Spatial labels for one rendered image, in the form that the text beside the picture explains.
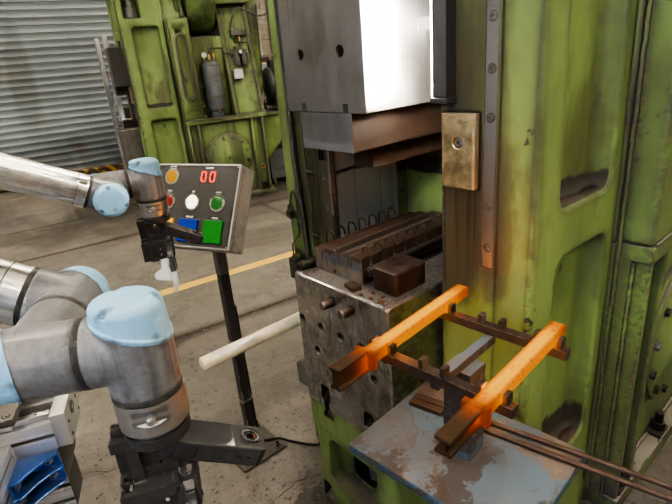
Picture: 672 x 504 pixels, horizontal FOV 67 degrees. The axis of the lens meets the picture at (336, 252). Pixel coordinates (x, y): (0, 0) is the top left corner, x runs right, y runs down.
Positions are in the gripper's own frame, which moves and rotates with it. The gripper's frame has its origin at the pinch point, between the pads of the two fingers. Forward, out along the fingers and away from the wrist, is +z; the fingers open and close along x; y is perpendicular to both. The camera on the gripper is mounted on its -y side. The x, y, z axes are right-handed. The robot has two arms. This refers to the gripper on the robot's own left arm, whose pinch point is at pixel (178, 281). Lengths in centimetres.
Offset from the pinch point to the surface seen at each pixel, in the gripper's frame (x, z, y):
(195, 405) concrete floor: -73, 93, 7
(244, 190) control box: -20.7, -18.2, -25.0
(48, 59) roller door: -746, -84, 139
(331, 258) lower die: 12.4, -2.8, -42.3
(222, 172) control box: -24.7, -24.2, -19.4
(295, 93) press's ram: 4, -48, -39
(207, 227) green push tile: -18.7, -8.7, -11.4
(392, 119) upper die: 18, -40, -60
